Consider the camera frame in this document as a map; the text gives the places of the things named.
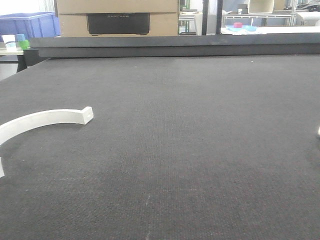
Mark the blue plastic crate background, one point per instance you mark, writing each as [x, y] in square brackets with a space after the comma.
[32, 25]

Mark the white curved PVC pipe clamp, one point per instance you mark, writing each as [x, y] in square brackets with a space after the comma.
[53, 117]

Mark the pink block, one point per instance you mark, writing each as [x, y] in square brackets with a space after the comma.
[237, 25]

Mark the white cup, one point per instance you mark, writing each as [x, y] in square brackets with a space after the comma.
[9, 41]

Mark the green small object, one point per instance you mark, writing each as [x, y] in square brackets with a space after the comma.
[24, 44]

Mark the large cardboard box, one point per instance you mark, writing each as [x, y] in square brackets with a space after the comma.
[118, 18]

